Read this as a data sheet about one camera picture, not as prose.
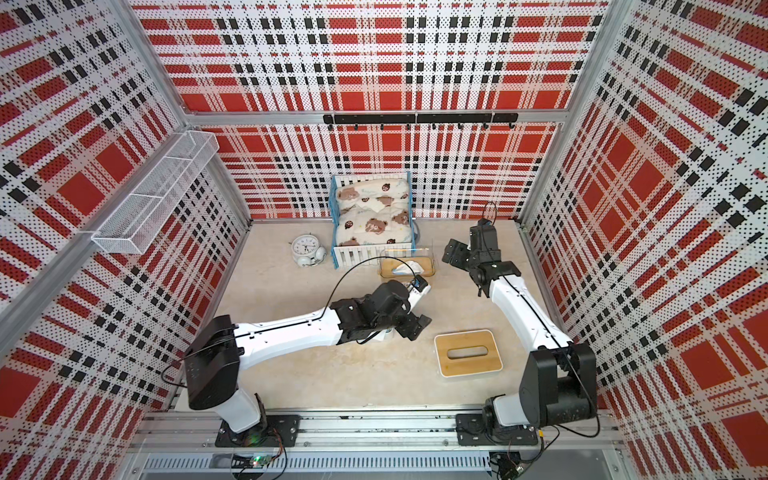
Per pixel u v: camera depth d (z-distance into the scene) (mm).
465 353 859
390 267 987
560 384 416
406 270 982
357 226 1077
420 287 690
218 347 431
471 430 732
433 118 888
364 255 1021
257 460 693
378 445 733
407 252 1027
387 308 600
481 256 646
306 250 1073
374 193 1090
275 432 732
